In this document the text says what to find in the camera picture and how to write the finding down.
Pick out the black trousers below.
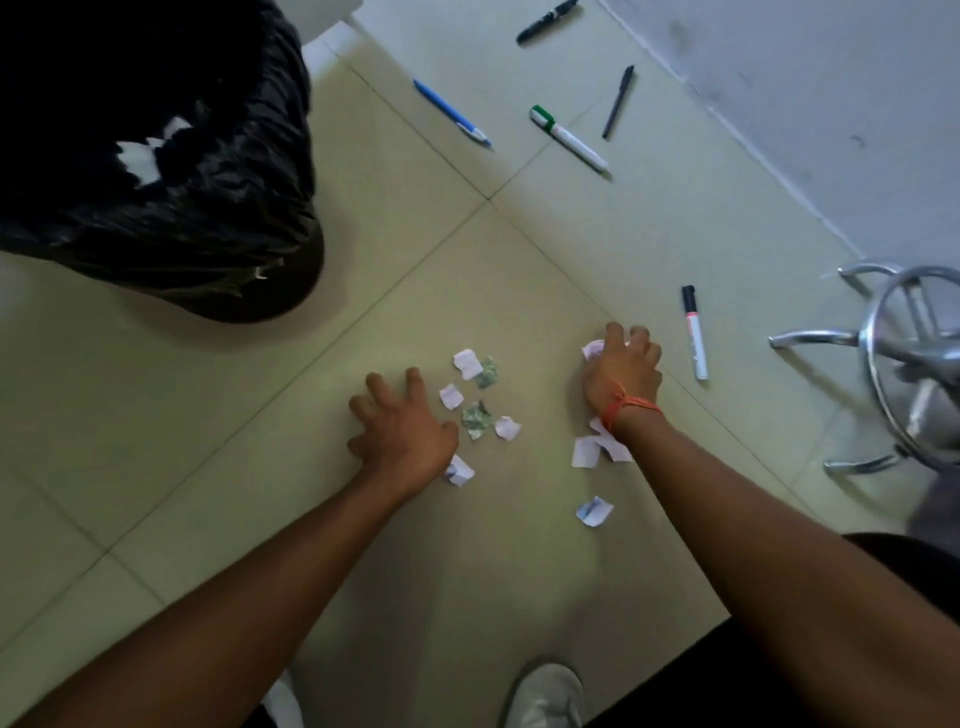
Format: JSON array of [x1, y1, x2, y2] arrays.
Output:
[[585, 531, 960, 728]]

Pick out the person's left forearm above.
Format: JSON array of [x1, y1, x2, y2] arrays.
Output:
[[11, 466, 438, 728]]

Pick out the white shoe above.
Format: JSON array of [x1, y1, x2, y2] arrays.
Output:
[[261, 669, 306, 728], [503, 663, 587, 728]]

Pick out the chrome stool base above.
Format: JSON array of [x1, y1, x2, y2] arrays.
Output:
[[768, 260, 960, 476]]

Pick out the white marker with black cap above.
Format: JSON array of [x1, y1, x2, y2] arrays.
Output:
[[680, 284, 710, 382]]

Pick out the white marker with green cap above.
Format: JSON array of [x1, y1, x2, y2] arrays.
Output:
[[528, 105, 611, 174]]

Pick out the orange wrist thread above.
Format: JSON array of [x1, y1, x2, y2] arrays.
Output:
[[601, 378, 666, 437]]

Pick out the white paper piece in bag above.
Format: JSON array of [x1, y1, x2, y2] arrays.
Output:
[[114, 115, 193, 189]]

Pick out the scattered torn paper bits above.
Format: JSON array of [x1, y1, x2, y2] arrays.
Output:
[[439, 348, 633, 529]]

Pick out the person's right forearm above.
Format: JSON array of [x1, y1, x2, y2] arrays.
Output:
[[603, 408, 960, 728]]

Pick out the black pen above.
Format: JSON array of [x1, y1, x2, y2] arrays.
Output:
[[600, 64, 636, 141]]

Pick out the blue and white pen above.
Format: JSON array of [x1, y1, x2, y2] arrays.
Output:
[[412, 78, 494, 148]]

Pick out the black bin bag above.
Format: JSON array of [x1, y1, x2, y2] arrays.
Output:
[[0, 0, 326, 325]]

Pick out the person's right hand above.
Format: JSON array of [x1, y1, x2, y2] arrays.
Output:
[[581, 322, 666, 436]]

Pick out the person's left hand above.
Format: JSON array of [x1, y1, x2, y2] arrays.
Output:
[[348, 367, 460, 497]]

